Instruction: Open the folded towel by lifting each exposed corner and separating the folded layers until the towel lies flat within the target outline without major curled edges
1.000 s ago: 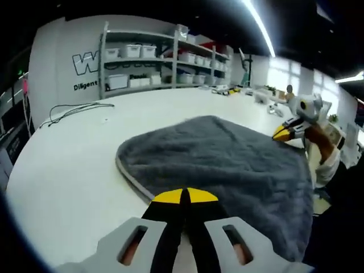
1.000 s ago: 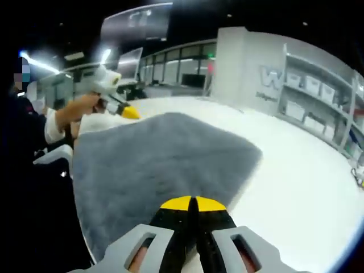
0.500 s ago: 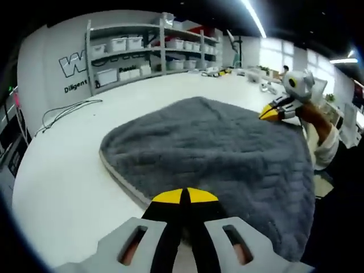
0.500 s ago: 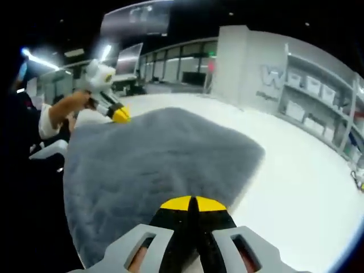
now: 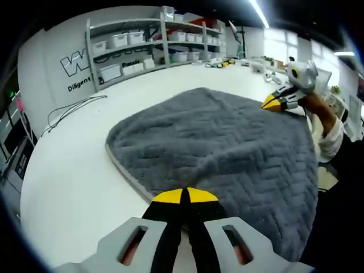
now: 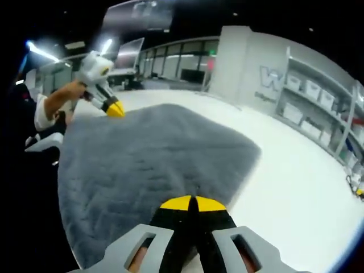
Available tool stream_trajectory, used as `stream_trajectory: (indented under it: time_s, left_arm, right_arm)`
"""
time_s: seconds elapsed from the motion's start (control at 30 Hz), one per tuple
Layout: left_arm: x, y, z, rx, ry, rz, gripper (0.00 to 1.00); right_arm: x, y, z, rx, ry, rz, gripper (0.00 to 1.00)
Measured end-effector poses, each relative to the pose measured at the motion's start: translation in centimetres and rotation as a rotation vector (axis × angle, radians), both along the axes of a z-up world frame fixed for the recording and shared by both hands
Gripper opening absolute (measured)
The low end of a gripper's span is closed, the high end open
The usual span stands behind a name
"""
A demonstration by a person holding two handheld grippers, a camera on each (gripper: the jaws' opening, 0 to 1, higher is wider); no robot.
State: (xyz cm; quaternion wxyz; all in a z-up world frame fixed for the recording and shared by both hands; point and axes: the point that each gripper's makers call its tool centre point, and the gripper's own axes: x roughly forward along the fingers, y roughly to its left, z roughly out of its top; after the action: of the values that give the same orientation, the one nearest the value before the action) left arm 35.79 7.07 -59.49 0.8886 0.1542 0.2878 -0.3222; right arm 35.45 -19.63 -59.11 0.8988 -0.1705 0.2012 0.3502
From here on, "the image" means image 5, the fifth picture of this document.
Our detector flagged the small white parts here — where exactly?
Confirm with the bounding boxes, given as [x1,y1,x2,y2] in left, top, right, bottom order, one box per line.
[264,71,284,85]

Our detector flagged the long ceiling light strip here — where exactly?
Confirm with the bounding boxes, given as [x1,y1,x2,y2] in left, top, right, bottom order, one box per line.
[249,0,270,29]

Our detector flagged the grey towel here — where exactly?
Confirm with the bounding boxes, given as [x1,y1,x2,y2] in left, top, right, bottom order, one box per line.
[104,86,320,264]

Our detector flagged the silver laptop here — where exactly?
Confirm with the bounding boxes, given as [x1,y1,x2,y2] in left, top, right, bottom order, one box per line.
[313,68,333,95]

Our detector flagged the group of white storage boxes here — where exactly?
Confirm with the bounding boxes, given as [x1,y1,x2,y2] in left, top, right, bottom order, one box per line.
[92,14,225,83]

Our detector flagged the person's right hand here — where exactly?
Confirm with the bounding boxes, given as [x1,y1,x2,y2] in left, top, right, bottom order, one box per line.
[298,92,328,121]

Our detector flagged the grey metal shelving rack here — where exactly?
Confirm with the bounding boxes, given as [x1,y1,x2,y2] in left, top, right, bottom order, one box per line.
[85,5,228,93]

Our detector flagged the black pole stand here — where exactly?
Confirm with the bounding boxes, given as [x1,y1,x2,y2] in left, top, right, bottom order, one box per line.
[229,20,247,60]

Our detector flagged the yellow and black tools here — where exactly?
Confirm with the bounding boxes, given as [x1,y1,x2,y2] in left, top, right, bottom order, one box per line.
[205,58,237,69]

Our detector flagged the thin black cable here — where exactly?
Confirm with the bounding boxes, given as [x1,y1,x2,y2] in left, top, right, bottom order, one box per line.
[39,95,108,137]

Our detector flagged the computer monitor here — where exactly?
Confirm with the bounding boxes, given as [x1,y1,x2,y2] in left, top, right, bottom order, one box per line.
[0,109,38,185]

